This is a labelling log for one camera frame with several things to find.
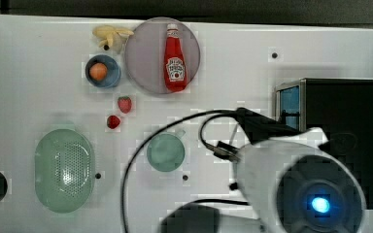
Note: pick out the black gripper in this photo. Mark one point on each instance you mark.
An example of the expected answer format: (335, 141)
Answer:
(258, 128)

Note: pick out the larger red strawberry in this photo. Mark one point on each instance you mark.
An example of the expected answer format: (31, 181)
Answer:
(125, 104)

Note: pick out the oven door with black handle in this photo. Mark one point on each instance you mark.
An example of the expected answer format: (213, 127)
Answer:
(290, 104)

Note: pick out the black toaster oven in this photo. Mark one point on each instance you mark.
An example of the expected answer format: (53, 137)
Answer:
(343, 109)

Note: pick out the smaller red strawberry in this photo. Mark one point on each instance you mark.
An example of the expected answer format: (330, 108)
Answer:
(113, 122)

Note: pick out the green cup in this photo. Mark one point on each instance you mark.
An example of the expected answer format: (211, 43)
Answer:
(166, 151)

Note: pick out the orange fruit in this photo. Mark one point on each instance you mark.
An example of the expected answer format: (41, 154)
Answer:
(98, 71)

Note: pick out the small blue bowl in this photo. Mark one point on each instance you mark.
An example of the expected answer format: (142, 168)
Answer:
(114, 72)

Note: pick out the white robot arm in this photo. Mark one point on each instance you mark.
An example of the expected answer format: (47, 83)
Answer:
(286, 177)

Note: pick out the red ketchup bottle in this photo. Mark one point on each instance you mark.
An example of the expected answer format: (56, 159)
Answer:
(175, 70)

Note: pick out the green colander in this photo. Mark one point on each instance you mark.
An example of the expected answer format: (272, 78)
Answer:
(64, 170)

